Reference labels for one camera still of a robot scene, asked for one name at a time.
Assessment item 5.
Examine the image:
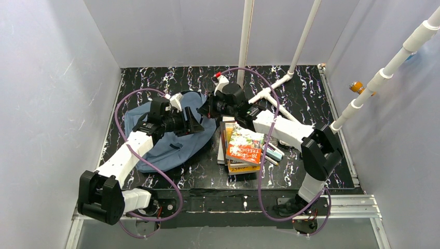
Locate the yellow orange book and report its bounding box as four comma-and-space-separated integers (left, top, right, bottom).
220, 121, 261, 175

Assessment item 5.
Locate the orange knob on wall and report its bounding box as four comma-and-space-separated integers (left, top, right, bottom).
349, 81, 365, 95

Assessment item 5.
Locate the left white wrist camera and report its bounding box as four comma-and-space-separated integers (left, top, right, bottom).
164, 93, 183, 112

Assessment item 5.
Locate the bottom dark white book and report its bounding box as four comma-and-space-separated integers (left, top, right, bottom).
217, 116, 234, 165

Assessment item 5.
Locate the blue white eraser case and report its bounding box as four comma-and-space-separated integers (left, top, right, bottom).
263, 143, 284, 162

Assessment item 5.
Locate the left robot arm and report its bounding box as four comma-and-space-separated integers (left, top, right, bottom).
77, 93, 204, 225

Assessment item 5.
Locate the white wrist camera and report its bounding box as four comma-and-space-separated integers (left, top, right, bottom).
164, 93, 183, 112
212, 72, 229, 96

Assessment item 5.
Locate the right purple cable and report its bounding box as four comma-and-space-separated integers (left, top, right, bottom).
219, 67, 333, 238

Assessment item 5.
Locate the blue student backpack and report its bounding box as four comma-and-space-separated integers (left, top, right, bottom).
124, 90, 217, 173

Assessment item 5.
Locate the orange treehouse book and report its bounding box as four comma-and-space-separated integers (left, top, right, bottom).
226, 122, 265, 166

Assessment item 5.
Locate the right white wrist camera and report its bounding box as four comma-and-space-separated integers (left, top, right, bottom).
212, 72, 229, 96

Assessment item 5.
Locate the aluminium rail base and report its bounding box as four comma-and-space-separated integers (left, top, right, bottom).
66, 189, 390, 248

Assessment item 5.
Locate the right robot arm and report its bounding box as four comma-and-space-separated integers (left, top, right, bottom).
197, 84, 344, 205

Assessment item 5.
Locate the white pvc pipe frame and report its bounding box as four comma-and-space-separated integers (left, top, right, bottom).
243, 1, 439, 135

